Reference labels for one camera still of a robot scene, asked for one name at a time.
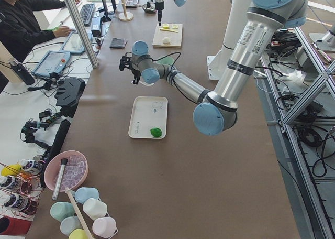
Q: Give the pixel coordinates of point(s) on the clear plastic ice cubes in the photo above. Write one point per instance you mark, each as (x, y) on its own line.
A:
(76, 171)

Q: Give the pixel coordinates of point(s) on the metal cylinder tube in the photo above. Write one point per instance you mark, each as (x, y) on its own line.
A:
(58, 182)

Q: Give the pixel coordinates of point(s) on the yellow plastic knife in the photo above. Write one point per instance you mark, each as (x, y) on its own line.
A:
(169, 30)

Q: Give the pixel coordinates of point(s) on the aluminium frame post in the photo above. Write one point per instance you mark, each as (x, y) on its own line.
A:
(75, 16)

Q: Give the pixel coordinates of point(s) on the black water bottle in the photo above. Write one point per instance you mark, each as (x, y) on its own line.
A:
(21, 71)

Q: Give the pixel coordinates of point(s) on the wooden mug tree stand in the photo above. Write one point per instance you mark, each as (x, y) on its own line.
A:
(125, 15)

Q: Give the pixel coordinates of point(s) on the folded grey cloth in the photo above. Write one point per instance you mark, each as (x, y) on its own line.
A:
(118, 43)

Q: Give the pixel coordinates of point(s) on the cream rabbit serving tray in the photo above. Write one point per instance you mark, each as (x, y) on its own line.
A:
(148, 112)

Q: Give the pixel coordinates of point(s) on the black computer keyboard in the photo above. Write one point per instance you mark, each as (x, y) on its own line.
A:
(86, 13)

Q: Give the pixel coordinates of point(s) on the cream white plastic cup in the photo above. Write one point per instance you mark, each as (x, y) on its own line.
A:
(95, 208)

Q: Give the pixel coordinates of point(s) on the pink ribbed bowl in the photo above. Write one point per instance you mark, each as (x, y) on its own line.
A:
(52, 169)

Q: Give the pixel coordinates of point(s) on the light blue plastic cup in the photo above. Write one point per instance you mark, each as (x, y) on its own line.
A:
(84, 193)

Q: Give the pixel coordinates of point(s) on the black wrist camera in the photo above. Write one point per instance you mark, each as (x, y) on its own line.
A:
(125, 63)

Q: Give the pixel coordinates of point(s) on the black long bar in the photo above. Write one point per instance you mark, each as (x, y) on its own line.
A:
(52, 151)

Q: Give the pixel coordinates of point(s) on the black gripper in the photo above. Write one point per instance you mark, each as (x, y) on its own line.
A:
(158, 1)
(135, 74)

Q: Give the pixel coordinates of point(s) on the green lime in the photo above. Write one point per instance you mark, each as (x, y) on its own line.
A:
(156, 132)

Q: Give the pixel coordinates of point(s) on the copper wire bottle rack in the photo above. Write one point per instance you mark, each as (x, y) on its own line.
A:
(31, 189)

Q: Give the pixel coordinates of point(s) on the wooden rack handle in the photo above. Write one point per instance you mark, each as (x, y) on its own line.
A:
(78, 213)

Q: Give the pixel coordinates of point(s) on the mint green bowl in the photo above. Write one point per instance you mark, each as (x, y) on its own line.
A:
(166, 60)

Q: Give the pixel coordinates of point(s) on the bamboo cutting board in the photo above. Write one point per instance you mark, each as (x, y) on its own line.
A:
(168, 36)

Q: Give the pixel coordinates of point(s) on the pale pink plastic cup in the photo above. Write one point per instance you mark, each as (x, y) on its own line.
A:
(104, 227)

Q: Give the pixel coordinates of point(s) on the mint green plastic cup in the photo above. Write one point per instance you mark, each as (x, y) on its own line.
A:
(61, 210)

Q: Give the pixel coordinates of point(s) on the black controller device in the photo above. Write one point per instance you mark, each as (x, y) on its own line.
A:
(68, 95)

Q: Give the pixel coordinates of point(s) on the blue teach pendant tablet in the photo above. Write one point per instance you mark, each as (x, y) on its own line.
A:
(52, 62)

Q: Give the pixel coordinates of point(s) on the lemon half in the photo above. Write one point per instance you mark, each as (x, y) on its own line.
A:
(165, 26)

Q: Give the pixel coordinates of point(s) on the seated person in black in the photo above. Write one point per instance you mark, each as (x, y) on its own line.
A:
(20, 31)

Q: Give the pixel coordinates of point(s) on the white steamed bun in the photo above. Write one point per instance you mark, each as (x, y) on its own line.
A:
(166, 40)

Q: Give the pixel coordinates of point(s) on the yellow plastic cup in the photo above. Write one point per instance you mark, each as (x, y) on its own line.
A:
(78, 234)

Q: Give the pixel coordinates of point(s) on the white ceramic spoon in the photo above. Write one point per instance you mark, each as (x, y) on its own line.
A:
(146, 84)

